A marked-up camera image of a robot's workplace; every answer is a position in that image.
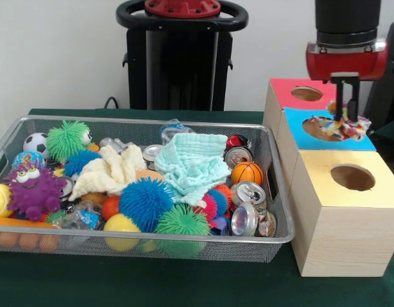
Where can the blue spiky ball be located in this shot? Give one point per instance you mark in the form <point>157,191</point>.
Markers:
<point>146,203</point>

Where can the multicoloured knotted rag toy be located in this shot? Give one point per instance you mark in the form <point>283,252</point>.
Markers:
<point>350,129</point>

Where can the green spiky ball with eyes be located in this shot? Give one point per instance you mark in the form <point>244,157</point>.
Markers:
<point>66,139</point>

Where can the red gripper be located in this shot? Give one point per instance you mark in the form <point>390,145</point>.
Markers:
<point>344,64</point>

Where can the dark green table cloth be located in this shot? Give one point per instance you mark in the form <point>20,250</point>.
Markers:
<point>393,128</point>
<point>184,288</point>

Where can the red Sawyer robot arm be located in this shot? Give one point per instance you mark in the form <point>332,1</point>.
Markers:
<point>347,19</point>

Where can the orange toy building block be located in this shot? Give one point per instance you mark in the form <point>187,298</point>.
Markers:
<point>27,241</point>

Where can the shallow silver mesh bin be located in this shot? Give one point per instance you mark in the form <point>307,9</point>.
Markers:
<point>273,252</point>

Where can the small soccer ball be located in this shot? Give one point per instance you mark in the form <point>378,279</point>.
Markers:
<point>34,142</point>

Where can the cream cloth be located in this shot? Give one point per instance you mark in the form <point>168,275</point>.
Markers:
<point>114,172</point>

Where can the mint green cloth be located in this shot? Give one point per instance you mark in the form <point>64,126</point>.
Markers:
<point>190,166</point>

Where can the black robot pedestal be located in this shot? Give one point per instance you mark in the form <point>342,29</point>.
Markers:
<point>184,80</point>

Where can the purple spiky monster toy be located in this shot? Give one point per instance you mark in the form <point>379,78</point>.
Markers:
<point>34,192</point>

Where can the silver drink can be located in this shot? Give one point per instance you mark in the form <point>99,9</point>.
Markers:
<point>245,220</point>

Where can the small orange basketball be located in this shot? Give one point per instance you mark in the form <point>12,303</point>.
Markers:
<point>247,173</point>

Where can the wooden box with three holes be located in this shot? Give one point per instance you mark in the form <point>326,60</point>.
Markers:
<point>344,243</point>

